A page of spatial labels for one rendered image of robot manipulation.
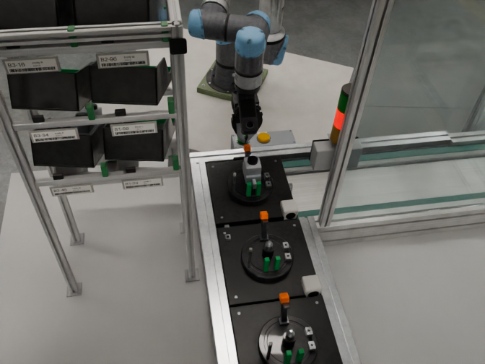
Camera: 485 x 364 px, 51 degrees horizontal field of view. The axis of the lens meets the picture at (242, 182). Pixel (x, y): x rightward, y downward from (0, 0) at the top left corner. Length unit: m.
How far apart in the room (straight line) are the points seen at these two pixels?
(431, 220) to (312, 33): 2.67
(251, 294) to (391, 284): 0.43
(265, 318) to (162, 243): 0.42
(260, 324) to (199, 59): 1.27
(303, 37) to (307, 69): 1.84
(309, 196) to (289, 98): 0.55
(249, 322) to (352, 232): 0.45
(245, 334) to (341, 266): 0.41
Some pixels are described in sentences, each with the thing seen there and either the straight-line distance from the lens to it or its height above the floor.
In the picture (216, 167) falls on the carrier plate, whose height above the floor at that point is 0.97.
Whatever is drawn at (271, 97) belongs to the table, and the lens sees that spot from 2.02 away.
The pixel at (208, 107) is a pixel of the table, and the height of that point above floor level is 0.86.
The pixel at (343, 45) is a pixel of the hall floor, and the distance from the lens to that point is 3.99.
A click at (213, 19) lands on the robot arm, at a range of 1.42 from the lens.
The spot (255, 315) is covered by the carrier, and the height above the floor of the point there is 0.97.
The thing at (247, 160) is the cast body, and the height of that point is 1.09.
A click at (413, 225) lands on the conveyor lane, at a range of 1.61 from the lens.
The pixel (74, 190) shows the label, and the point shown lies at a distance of 1.14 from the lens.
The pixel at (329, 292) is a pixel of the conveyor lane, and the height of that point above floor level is 0.95.
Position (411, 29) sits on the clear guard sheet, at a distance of 1.10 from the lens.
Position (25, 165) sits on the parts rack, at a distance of 1.10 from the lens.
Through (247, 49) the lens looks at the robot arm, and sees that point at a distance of 1.30.
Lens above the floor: 2.12
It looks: 48 degrees down
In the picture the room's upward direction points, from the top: 4 degrees clockwise
